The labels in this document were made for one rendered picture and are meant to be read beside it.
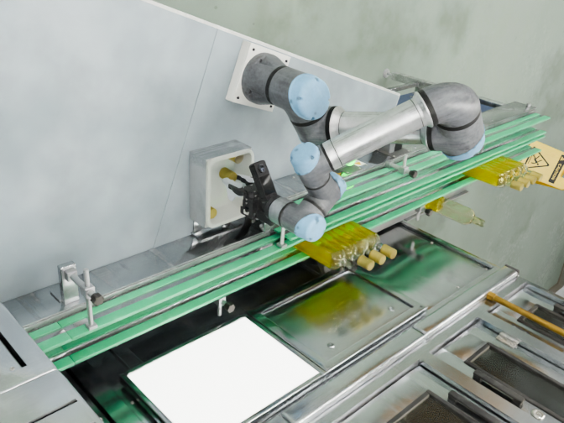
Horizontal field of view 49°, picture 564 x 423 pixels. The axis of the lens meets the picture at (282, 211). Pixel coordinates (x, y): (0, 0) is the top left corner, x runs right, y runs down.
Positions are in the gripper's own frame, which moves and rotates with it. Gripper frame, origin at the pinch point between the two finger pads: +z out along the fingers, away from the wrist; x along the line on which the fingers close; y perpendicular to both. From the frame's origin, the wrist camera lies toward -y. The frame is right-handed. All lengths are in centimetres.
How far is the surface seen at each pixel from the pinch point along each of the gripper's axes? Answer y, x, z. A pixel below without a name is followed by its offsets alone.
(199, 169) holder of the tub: -3.1, -8.3, 4.3
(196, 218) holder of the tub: 13.5, -8.4, 5.5
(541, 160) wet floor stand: 99, 350, 46
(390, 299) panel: 40, 37, -37
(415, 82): 14, 178, 59
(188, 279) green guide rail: 22.4, -21.8, -8.6
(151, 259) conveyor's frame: 20.3, -25.9, 3.5
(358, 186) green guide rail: 13, 49, -10
